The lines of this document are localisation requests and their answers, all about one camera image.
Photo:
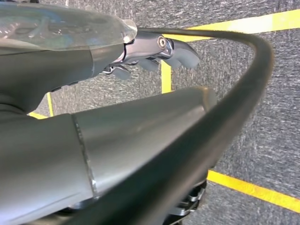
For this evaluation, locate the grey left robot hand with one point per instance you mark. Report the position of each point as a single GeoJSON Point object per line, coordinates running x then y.
{"type": "Point", "coordinates": [47, 68]}

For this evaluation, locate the yellow floor tape square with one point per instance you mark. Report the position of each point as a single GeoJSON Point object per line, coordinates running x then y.
{"type": "Point", "coordinates": [234, 24]}

